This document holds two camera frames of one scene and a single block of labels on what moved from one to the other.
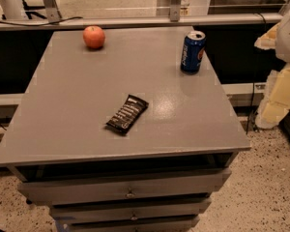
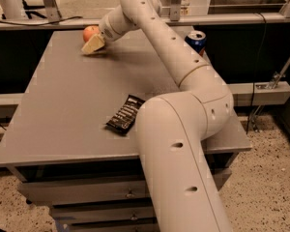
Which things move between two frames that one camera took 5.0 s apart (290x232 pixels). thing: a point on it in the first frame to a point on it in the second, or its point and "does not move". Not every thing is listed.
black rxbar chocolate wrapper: x=128 y=114 does not move
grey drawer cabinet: x=118 y=138 does not move
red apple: x=94 y=37 does not move
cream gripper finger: x=281 y=94 to x=93 y=43
